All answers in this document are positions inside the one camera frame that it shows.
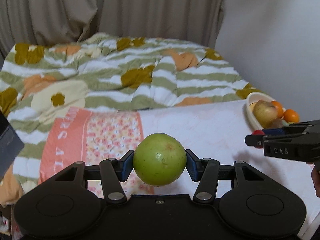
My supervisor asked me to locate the red cherry tomato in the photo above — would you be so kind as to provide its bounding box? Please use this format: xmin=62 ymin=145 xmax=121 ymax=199
xmin=252 ymin=130 xmax=265 ymax=148

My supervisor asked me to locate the large yellowish apple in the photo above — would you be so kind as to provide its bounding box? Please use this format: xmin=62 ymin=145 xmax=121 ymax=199
xmin=253 ymin=100 xmax=278 ymax=128

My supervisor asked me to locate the large green apple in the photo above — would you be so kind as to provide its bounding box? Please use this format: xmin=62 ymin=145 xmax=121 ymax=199
xmin=133 ymin=133 xmax=187 ymax=186

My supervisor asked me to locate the person's right hand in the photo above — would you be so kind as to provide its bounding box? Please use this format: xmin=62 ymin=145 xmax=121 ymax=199
xmin=308 ymin=163 xmax=320 ymax=198

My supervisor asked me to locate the small green apple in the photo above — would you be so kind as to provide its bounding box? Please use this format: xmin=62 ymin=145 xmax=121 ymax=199
xmin=281 ymin=119 xmax=290 ymax=126

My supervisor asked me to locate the brown kiwi with sticker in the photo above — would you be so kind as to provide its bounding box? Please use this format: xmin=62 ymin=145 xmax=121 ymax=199
xmin=267 ymin=119 xmax=284 ymax=129

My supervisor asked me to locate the large orange in plate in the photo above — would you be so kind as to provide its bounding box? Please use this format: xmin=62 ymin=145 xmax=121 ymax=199
xmin=271 ymin=101 xmax=284 ymax=119

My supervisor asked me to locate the cream plate with duck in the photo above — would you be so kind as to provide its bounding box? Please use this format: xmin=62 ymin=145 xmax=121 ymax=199
xmin=244 ymin=92 xmax=275 ymax=130

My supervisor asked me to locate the pink floral tablecloth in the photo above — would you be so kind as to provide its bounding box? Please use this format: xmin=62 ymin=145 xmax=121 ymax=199
xmin=10 ymin=100 xmax=320 ymax=240

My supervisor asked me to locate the dark laptop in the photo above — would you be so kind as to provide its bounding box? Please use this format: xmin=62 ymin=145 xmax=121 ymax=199
xmin=0 ymin=113 xmax=24 ymax=180

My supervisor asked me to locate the green striped floral quilt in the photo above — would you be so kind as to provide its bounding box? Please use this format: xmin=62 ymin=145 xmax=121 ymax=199
xmin=1 ymin=33 xmax=255 ymax=206

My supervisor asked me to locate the beige curtain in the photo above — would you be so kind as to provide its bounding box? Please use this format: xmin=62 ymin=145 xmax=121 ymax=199
xmin=1 ymin=0 xmax=223 ymax=57

